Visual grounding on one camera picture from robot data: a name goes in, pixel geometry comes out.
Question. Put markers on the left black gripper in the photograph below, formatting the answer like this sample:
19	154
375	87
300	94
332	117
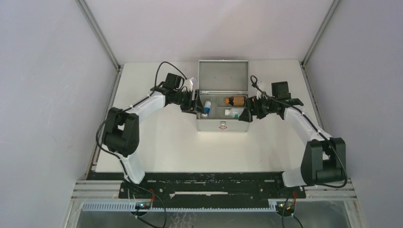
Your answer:
193	107

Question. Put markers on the clear bottle white cap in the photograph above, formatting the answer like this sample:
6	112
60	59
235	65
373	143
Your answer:
234	112

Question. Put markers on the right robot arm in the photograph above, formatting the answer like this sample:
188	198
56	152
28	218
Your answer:
324	157

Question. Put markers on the white bottle blue cap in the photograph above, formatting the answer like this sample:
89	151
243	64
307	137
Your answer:
207	107

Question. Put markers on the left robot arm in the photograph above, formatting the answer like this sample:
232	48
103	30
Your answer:
120	132

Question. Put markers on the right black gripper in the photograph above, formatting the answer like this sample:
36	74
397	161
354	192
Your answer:
246	115

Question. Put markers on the grey metal medicine box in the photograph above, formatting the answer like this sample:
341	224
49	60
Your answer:
223	86

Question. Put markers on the brown bottle orange cap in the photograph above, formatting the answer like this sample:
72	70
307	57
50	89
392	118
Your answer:
236	101

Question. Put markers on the grey plastic divider tray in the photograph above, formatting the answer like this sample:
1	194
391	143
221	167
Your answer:
218	106

